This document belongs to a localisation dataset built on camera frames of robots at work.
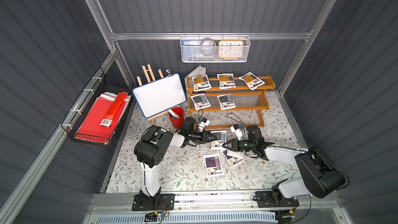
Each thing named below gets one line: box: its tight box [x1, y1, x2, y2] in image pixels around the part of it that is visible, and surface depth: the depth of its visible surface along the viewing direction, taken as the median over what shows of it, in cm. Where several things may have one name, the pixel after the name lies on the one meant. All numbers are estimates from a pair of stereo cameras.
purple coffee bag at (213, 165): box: [203, 153, 224, 178], surface depth 86 cm
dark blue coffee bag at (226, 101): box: [216, 93, 237, 110], surface depth 95 cm
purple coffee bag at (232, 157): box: [219, 148, 244, 167], surface depth 88 cm
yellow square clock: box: [218, 39, 245, 60], surface depth 90 cm
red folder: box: [74, 91, 132, 144], surface depth 72 cm
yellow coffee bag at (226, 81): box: [216, 73, 237, 90], surface depth 86 cm
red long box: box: [99, 92, 129, 128], surface depth 74 cm
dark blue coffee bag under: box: [190, 93, 212, 111], surface depth 95 cm
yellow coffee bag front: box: [238, 72, 266, 91], surface depth 85 cm
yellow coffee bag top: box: [191, 74, 212, 92], surface depth 84 cm
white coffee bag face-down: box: [210, 130, 227, 150], surface depth 88 cm
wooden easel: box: [136, 63, 170, 126], surface depth 91 cm
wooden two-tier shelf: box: [186, 74, 276, 130], surface depth 93 cm
